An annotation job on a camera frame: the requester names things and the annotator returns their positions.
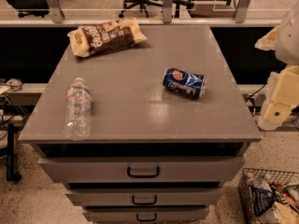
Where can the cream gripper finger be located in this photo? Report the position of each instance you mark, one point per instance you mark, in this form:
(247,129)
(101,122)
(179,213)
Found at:
(268,41)
(281,99)

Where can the blue pepsi can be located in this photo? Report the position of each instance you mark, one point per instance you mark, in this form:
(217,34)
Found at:
(183,82)

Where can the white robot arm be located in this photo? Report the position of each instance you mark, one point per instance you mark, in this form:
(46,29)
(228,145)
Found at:
(287,45)

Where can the red snack bag in basket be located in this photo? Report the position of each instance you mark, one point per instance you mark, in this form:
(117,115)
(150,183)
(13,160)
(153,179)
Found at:
(282,195)

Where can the blue snack bag in basket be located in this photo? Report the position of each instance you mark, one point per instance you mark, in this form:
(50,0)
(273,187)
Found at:
(263,199)

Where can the yellow snack bag in basket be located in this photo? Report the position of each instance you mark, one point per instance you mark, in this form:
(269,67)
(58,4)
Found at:
(286,215)

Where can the grey drawer cabinet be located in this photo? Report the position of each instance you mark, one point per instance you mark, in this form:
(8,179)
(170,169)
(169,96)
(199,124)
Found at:
(134,115)

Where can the top grey drawer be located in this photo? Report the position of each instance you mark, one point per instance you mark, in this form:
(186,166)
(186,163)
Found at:
(141,169)

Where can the grey drawer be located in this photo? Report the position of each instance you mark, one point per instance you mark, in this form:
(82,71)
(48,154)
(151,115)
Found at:
(147,214)
(141,169)
(143,197)

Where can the brown and cream chip bag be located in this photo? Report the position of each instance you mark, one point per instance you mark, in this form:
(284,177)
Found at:
(105,37)

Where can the middle grey drawer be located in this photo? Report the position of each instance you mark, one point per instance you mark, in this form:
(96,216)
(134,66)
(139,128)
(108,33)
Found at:
(143,197)

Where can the clear plastic water bottle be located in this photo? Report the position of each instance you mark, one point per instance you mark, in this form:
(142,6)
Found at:
(78,102)

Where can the bottom grey drawer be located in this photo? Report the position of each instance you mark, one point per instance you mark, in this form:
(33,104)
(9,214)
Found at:
(147,214)

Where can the black metal stand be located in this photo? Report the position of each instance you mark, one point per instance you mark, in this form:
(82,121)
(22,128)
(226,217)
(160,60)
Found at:
(8,151)

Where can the wire basket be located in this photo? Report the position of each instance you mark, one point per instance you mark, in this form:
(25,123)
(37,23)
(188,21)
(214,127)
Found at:
(261,179)

